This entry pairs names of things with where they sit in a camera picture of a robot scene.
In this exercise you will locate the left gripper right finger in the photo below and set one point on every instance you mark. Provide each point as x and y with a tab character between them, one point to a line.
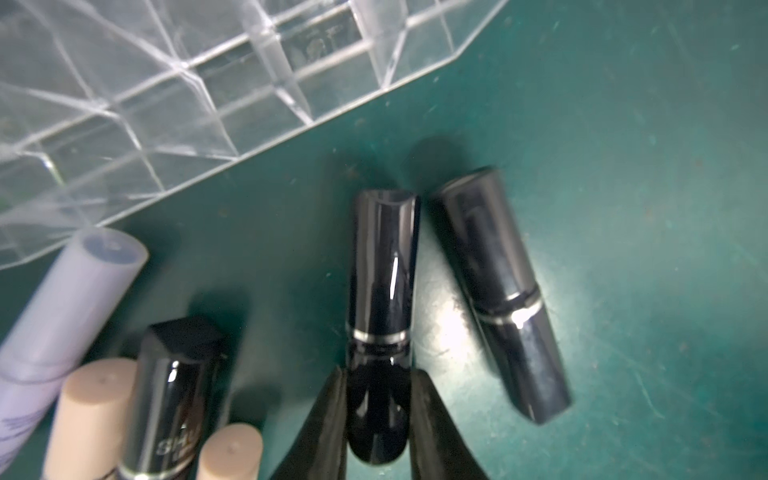
437	449

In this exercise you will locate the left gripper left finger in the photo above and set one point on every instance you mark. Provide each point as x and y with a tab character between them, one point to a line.
320	448

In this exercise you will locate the black lipstick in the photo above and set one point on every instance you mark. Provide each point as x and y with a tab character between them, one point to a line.
176	366
379	324
487	252

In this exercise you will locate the clear acrylic lipstick organizer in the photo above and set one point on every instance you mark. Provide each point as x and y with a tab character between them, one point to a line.
108	106

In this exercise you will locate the pink lip gloss tube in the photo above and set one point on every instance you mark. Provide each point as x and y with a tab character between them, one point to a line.
233	452
89	422

